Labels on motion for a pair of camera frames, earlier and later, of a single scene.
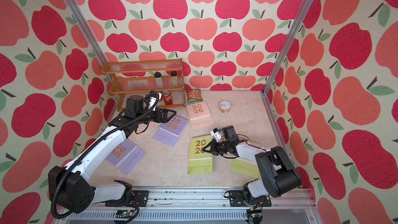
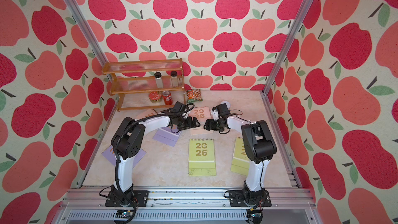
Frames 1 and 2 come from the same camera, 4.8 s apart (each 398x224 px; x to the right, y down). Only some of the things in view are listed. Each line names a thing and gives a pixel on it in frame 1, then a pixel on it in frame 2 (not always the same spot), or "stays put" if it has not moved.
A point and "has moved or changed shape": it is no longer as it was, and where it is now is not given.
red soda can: (167, 97) stays put
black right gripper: (212, 145) -> (210, 124)
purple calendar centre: (169, 132) stays put
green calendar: (200, 162) stays put
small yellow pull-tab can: (225, 107) stays put
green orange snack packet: (194, 96) stays put
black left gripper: (165, 117) -> (189, 124)
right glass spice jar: (173, 75) stays put
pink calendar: (199, 114) has moved or changed shape
